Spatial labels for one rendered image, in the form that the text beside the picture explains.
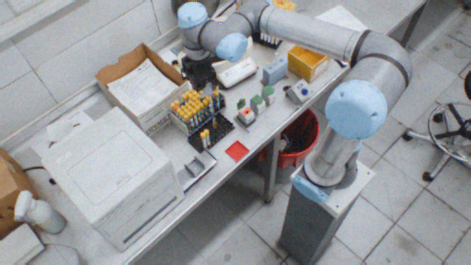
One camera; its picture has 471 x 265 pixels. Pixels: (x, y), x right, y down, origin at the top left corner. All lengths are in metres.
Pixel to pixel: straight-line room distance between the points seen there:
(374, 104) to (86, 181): 0.79
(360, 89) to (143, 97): 0.99
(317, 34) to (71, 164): 0.77
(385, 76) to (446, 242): 1.75
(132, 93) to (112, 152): 0.47
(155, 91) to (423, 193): 1.68
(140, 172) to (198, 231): 1.19
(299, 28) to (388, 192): 1.65
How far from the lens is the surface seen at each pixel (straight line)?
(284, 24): 1.01
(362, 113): 0.80
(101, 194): 1.15
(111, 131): 1.24
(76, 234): 1.47
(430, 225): 2.50
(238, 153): 1.47
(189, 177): 1.40
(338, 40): 0.95
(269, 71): 1.57
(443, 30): 3.44
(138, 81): 1.65
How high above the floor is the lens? 2.17
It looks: 59 degrees down
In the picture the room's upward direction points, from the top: 3 degrees counter-clockwise
